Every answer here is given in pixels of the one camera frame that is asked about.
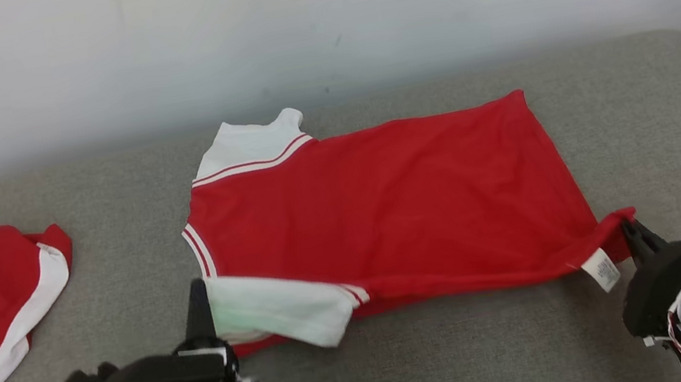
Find red jersey white sleeves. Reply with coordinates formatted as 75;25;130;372
164;52;651;371

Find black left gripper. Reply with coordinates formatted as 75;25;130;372
85;274;241;382

